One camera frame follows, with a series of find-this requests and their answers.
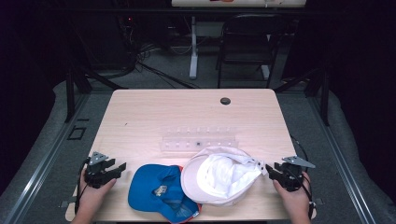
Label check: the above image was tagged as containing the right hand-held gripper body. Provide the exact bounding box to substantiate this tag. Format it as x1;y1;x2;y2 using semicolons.
279;155;317;192

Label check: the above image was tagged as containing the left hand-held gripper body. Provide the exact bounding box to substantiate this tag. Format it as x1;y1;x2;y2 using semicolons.
84;151;108;189

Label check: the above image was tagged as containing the blue baseball cap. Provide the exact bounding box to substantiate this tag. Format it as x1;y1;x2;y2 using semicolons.
127;163;203;224

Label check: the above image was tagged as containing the white baseball cap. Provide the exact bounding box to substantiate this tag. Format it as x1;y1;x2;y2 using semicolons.
180;146;268;207

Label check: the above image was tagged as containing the clear acrylic peg rack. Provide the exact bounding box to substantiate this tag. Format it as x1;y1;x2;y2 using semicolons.
160;125;240;154

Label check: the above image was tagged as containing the person's right hand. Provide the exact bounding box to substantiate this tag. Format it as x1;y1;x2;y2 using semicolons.
273;172;312;219

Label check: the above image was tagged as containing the person's left hand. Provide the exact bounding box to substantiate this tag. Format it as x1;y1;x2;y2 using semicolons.
76;173;118;217

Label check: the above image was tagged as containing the black metal stand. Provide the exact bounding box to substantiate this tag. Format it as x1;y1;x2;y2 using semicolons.
273;65;331;127
64;65;129;123

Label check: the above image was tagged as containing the dark box with red light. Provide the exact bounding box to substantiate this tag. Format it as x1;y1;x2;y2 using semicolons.
89;12;137;71

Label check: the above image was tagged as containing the black folding chair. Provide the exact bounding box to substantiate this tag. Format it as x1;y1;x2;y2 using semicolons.
216;13;286;90

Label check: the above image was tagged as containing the white desk leg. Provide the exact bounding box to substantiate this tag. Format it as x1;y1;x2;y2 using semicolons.
189;16;200;80

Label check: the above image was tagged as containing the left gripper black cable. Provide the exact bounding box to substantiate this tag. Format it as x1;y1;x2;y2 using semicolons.
74;157;92;216

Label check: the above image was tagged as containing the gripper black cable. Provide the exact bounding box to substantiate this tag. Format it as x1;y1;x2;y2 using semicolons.
74;157;92;216
289;167;316;220

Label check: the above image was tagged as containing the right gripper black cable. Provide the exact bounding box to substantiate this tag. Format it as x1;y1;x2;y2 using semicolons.
289;167;316;220

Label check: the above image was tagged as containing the thin black cable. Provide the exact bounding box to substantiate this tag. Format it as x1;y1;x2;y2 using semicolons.
290;134;310;163

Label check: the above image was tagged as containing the aluminium floor rail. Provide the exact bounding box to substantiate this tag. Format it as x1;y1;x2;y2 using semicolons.
305;92;378;224
3;92;92;224

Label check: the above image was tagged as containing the black floor cable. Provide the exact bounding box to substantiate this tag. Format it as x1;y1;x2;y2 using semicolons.
134;60;201;90

